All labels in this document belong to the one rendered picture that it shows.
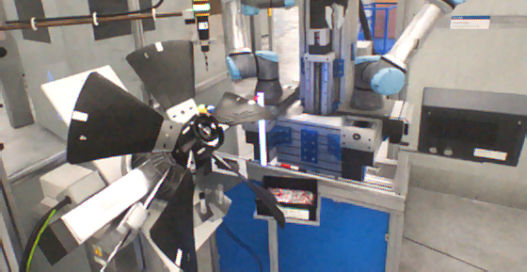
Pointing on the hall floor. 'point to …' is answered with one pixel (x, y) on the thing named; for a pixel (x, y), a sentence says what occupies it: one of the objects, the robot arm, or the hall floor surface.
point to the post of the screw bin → (273, 246)
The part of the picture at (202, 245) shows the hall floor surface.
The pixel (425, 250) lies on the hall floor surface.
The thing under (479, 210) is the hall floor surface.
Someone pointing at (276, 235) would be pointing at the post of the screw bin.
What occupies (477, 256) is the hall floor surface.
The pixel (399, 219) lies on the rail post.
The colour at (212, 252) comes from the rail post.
